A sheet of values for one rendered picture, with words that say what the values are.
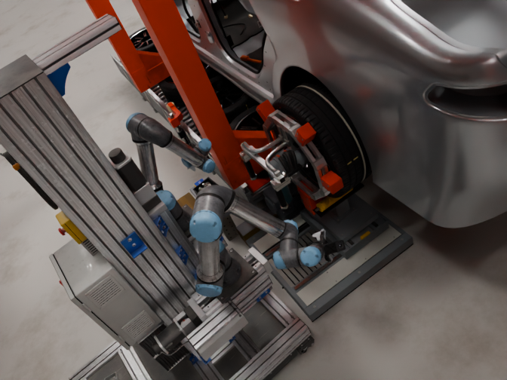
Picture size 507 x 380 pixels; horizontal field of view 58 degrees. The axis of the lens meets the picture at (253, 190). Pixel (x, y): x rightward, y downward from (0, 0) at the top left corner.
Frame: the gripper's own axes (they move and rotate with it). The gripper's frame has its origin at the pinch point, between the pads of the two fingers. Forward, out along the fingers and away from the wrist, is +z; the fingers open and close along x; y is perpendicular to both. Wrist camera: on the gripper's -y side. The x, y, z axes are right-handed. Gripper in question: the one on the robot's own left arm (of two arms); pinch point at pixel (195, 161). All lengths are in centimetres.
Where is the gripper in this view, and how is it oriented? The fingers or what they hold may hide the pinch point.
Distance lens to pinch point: 297.9
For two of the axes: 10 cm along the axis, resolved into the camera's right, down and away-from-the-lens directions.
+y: 6.6, 7.5, -0.6
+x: 7.1, -6.0, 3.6
